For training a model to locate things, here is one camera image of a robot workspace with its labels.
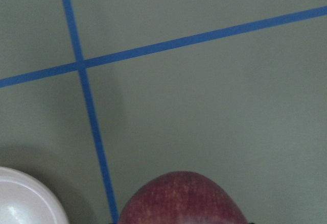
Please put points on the red yellow apple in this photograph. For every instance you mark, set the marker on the red yellow apple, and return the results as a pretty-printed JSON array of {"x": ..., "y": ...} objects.
[{"x": 181, "y": 197}]

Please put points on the pink bowl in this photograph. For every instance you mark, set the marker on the pink bowl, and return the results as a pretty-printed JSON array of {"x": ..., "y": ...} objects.
[{"x": 25, "y": 199}]

